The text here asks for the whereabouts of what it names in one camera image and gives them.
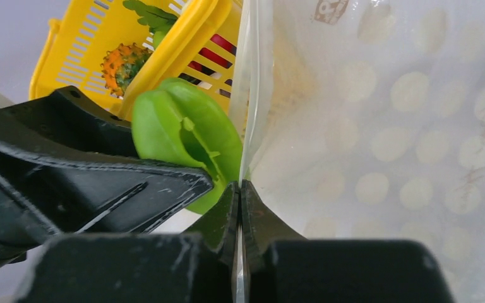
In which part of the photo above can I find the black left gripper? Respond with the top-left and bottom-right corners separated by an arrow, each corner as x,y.
0,86 -> 213,268

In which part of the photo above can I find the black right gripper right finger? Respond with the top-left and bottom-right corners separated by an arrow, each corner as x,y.
241,179 -> 306,273

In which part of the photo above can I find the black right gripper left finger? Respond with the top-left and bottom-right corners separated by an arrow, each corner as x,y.
181,181 -> 241,268

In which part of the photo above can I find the green toy pepper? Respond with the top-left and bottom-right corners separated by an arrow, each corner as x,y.
131,78 -> 243,215

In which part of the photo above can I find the clear zip top bag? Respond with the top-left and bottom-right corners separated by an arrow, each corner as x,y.
230,1 -> 485,302

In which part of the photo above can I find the yellow plastic shopping basket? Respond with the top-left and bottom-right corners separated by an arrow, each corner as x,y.
29,1 -> 243,120

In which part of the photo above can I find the orange toy pineapple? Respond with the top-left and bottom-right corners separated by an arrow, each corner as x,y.
100,43 -> 153,97

